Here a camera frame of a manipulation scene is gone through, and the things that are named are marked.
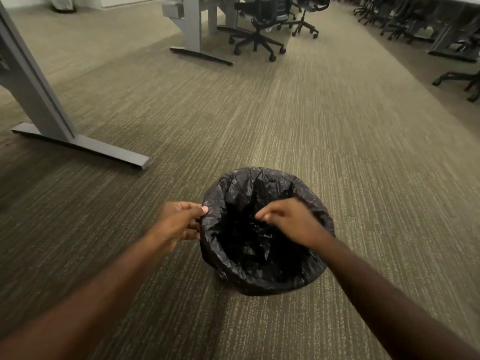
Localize person's left hand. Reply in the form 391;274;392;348
149;201;209;254

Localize person's right hand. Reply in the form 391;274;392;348
255;198;331;249

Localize black plastic trash bag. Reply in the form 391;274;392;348
199;166;335;297

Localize person's left forearm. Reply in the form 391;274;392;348
0;233;174;360

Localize person's right forearm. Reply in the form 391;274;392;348
317;236;480;360

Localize grey metal desk leg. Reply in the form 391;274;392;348
0;1;151;170
161;0;234;67
427;7;480;63

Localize black office chair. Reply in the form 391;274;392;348
229;0;295;63
279;0;332;39
432;69;480;103

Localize row of black office chairs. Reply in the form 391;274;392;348
352;0;451;43

